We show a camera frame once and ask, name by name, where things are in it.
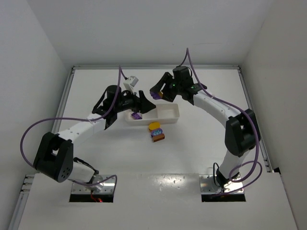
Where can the white three-compartment tray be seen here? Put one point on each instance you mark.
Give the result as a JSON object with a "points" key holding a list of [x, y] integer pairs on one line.
{"points": [[164, 113]]}

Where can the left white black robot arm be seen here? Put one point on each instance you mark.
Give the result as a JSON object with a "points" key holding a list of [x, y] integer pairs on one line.
{"points": [[55, 156]]}

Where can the yellow rounded lego near tray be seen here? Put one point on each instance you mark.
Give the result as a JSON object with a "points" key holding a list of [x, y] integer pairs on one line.
{"points": [[153, 126]]}

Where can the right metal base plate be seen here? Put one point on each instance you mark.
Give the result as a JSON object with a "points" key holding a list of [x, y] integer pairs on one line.
{"points": [[208, 187]]}

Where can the purple lego with flower print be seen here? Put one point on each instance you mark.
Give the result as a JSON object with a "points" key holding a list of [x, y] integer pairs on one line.
{"points": [[157, 133]]}

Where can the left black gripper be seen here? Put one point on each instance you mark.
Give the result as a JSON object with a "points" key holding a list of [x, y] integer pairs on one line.
{"points": [[139, 102]]}

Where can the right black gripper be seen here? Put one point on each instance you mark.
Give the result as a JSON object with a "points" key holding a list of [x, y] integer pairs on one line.
{"points": [[168, 86]]}

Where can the purple lego brick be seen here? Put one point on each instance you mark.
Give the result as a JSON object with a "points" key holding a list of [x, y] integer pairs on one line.
{"points": [[136, 116]]}

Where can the brown lego brick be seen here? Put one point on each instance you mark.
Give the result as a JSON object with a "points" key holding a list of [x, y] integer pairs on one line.
{"points": [[158, 138]]}

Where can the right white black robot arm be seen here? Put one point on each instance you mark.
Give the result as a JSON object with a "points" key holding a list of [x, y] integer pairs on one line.
{"points": [[241, 128]]}

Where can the metal base plate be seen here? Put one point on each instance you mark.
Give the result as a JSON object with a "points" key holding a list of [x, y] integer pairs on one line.
{"points": [[106, 186], [208, 187]]}

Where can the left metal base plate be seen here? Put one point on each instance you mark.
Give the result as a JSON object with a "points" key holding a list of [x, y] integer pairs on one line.
{"points": [[106, 186]]}

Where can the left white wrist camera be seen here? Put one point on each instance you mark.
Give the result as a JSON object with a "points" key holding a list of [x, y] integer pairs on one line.
{"points": [[130, 83]]}

